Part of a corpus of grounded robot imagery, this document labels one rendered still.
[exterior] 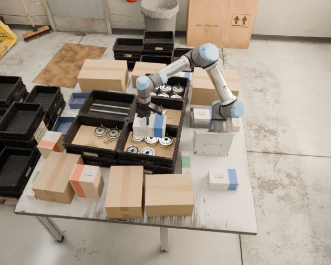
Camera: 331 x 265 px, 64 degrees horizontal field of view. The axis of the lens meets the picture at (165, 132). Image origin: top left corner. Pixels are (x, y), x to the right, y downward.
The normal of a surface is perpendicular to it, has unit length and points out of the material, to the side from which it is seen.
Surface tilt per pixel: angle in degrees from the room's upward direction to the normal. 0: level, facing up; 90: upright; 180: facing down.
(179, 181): 0
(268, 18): 90
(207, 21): 77
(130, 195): 0
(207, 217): 0
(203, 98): 90
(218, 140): 90
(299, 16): 90
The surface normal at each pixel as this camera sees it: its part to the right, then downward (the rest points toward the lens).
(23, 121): 0.00, -0.66
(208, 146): -0.05, 0.75
